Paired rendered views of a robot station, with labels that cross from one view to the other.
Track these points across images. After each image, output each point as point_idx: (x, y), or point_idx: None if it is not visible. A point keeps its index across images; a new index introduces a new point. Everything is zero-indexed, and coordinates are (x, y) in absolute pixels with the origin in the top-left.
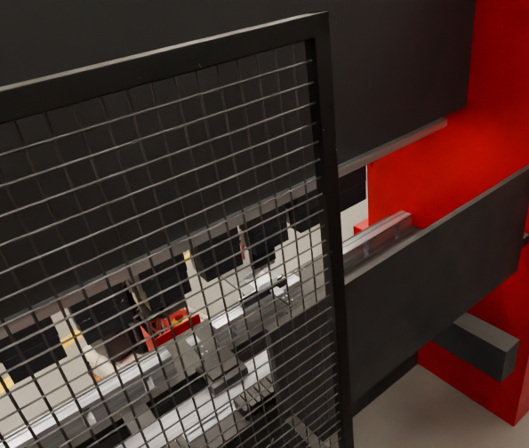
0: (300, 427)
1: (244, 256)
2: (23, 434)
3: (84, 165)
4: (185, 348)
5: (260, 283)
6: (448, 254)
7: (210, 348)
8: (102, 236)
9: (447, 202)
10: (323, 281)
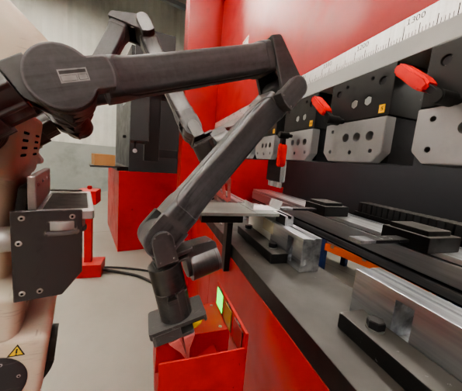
0: None
1: (225, 194)
2: None
3: None
4: (308, 292)
5: (265, 208)
6: None
7: (316, 277)
8: None
9: (240, 176)
10: (244, 222)
